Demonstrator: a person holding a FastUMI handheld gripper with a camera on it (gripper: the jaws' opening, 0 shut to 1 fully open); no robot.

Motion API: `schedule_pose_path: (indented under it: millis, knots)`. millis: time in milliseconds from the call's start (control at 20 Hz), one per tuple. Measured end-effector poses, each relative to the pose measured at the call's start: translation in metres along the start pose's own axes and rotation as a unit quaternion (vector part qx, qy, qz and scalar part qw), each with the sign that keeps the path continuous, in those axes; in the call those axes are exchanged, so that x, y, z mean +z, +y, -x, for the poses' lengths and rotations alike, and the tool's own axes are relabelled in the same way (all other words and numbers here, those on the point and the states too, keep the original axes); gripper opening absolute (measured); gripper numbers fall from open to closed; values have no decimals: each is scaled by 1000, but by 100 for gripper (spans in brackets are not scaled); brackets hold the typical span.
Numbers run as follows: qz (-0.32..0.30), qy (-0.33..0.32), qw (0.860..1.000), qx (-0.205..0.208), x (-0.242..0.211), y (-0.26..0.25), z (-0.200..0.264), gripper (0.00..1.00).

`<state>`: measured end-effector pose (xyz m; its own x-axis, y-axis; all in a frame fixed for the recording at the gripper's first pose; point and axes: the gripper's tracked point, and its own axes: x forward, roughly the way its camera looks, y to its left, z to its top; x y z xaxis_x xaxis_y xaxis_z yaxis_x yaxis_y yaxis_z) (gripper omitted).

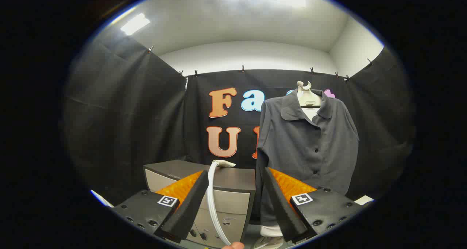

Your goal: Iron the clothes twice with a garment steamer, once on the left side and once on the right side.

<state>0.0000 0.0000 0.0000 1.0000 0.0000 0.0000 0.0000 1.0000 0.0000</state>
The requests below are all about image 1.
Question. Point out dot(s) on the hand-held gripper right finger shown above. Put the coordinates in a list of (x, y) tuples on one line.
[(282, 212)]

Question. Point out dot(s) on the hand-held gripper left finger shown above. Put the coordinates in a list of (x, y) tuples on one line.
[(186, 212)]

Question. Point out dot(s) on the dark grey button shirt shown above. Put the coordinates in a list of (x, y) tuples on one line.
[(310, 150)]

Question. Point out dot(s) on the grey cabinet with dark top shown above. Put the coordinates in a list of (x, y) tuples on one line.
[(233, 201)]

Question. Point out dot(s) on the white flat board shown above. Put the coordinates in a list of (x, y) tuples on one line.
[(363, 200)]

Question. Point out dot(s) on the black backdrop cloth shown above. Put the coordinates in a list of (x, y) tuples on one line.
[(127, 125)]

